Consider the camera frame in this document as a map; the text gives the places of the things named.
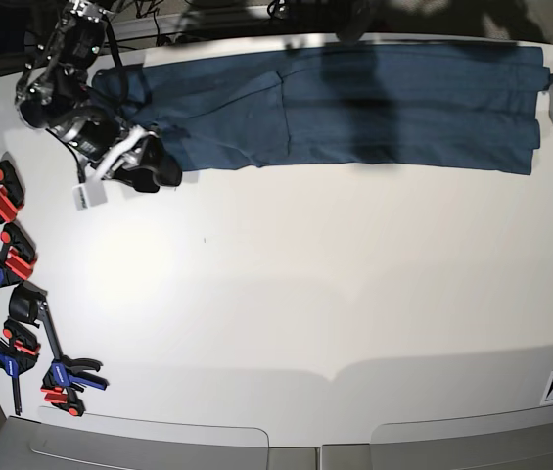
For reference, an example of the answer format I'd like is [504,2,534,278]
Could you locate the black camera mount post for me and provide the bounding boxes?
[336,0,382,44]

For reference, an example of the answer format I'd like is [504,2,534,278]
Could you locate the blue T-shirt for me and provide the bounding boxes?
[92,44,549,175]

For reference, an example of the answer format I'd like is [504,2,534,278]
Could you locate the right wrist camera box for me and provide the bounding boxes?
[72,181,108,211]

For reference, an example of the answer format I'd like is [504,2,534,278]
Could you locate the bottom blue red bar clamp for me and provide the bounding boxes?
[38,301,109,417]

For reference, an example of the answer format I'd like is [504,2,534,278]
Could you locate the grey chair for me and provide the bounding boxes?
[321,404,553,470]
[0,417,318,469]

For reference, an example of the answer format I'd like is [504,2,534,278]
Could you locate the right grey chair back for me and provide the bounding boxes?
[321,404,553,470]

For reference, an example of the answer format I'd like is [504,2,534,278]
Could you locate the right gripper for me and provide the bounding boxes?
[48,117,182,194]

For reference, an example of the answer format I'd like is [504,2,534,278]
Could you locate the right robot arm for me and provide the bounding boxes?
[15,1,182,193]

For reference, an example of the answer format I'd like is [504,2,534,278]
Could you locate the left grey chair back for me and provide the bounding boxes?
[0,417,318,469]

